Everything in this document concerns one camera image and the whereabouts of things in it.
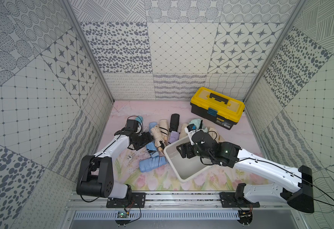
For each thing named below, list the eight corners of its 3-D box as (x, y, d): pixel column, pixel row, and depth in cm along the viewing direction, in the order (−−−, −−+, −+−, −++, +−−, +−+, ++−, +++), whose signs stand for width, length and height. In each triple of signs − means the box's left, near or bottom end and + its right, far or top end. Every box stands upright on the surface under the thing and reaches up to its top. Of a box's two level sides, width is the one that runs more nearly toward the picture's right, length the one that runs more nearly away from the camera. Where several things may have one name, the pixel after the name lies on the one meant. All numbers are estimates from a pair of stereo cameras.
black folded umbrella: (169, 131, 103) (168, 129, 100) (171, 115, 112) (171, 113, 110) (177, 132, 102) (177, 130, 100) (179, 116, 112) (180, 114, 110)
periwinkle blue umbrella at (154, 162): (142, 175, 84) (140, 172, 81) (138, 161, 90) (136, 158, 87) (167, 164, 89) (166, 161, 86) (161, 151, 94) (161, 148, 91)
